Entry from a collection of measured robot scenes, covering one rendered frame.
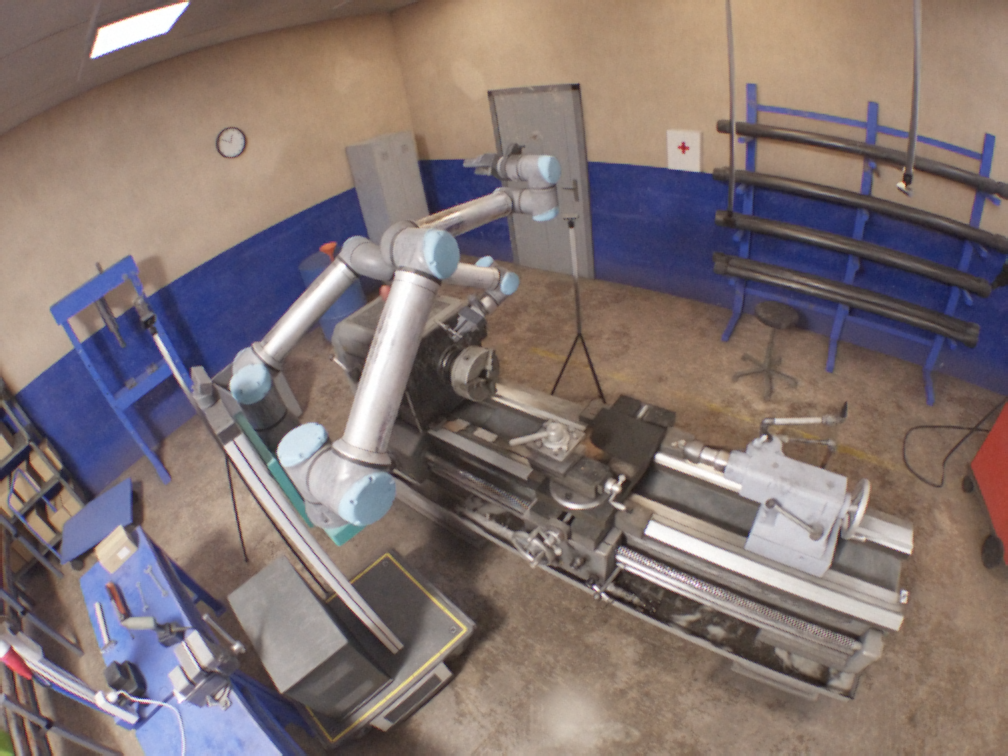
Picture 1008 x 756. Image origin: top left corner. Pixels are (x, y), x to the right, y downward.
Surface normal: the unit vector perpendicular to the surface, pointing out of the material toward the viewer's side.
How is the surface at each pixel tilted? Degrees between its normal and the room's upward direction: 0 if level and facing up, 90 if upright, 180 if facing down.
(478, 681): 0
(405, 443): 32
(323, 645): 0
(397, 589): 0
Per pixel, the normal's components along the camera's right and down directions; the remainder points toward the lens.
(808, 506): -0.61, 0.43
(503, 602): -0.15, -0.78
